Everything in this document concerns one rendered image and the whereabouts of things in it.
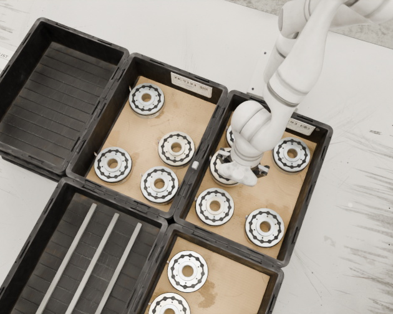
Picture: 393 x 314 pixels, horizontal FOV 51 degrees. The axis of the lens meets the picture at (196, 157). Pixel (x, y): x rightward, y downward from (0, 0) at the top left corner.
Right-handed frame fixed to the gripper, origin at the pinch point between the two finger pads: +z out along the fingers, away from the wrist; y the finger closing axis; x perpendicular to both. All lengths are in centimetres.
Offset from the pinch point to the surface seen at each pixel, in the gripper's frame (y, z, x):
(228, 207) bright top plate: -0.8, 1.6, 10.1
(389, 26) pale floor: -48, 90, -140
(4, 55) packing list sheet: 89, 18, -13
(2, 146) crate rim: 59, -5, 19
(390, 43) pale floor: -51, 89, -129
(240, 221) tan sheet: -5.2, 4.4, 12.0
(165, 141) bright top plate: 22.1, 1.9, -0.4
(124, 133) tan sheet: 34.7, 4.8, 0.9
